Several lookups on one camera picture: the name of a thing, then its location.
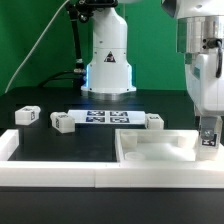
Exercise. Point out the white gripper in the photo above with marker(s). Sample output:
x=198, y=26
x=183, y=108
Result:
x=206, y=92

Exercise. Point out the white square tabletop part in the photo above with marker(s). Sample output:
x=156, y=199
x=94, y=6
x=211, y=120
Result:
x=142, y=145

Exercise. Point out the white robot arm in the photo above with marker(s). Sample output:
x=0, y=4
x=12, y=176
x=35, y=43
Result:
x=200, y=38

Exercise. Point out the white U-shaped fence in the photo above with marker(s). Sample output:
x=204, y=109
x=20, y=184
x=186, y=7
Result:
x=162, y=174

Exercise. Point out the white tag plate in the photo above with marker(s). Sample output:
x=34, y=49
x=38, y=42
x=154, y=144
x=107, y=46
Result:
x=108, y=116

